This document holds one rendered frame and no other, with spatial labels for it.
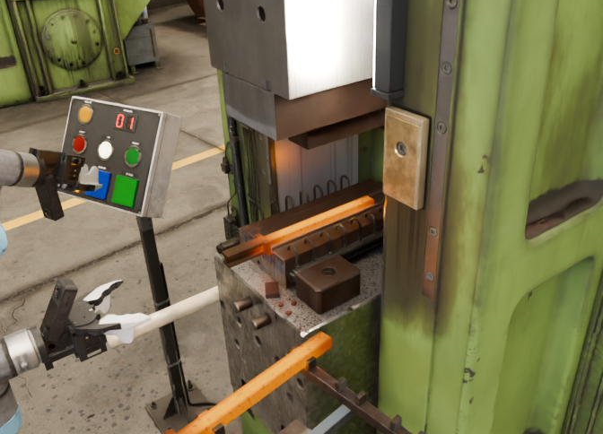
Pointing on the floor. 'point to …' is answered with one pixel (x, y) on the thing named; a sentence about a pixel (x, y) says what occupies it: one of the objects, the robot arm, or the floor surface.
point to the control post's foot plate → (164, 417)
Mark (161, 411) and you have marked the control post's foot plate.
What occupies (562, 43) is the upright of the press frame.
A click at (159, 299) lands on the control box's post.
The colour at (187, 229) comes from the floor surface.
